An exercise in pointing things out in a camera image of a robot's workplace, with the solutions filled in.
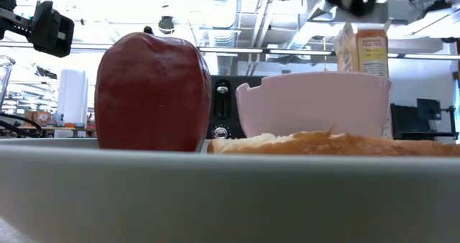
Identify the pink bowl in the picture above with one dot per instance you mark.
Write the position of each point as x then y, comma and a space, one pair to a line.
316, 104

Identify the red apple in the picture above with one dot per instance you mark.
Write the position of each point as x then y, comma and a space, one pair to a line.
151, 95

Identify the black monitor on desk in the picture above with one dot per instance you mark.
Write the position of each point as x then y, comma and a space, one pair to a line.
428, 109

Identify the light blue plate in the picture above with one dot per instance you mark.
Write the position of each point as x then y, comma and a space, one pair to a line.
230, 196

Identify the silver air duct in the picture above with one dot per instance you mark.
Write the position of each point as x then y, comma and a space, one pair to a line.
221, 5

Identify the white cylinder container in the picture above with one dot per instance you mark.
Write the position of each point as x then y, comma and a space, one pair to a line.
73, 97

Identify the black ceiling fixture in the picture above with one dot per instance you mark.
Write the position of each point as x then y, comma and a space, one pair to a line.
166, 24

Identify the clear plastic container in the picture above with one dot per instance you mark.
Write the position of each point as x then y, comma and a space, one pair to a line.
4, 77

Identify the black four-slot toaster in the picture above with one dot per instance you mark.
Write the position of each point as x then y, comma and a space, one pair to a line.
223, 106

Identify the toast slice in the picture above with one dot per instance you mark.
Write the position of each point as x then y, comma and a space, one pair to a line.
323, 144

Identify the cardboard cereal box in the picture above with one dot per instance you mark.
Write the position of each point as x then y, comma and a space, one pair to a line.
370, 52

